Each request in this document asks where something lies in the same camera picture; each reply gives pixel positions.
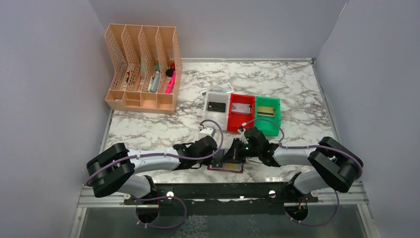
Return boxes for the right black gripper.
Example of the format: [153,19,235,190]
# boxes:
[220,137,261,164]

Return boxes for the red leather card holder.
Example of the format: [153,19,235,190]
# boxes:
[207,149,244,174]

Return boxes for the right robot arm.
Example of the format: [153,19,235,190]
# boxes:
[220,127,363,202]

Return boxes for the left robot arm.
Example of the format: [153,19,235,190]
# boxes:
[86,136,218,204]

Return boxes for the black credit card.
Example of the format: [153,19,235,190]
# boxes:
[207,102,226,113]

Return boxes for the silver credit card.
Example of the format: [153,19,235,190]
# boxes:
[231,103,252,115]

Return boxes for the gold credit card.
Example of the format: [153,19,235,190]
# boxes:
[257,106,275,117]

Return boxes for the white plastic bin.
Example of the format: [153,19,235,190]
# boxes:
[202,91,231,130]

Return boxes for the red plastic bin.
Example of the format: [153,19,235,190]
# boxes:
[227,93,256,132]

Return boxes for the green plastic bin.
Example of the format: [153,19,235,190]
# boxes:
[254,96,281,136]

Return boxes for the paper receipts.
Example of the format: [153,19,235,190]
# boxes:
[200,82,235,99]

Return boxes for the pink highlighter pen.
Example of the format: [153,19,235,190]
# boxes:
[165,68,176,94]

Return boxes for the grey green marker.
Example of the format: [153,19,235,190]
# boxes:
[148,65,161,93]

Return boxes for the peach plastic file organizer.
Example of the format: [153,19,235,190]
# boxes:
[105,24,183,114]

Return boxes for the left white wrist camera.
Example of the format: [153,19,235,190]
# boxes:
[198,126,216,140]

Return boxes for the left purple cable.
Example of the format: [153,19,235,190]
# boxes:
[85,119,224,186]

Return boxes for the purple cable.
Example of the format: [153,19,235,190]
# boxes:
[85,119,224,186]
[241,118,364,179]

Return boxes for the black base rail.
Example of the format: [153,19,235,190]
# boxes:
[118,176,318,217]

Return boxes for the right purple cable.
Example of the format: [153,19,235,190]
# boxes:
[241,118,364,179]

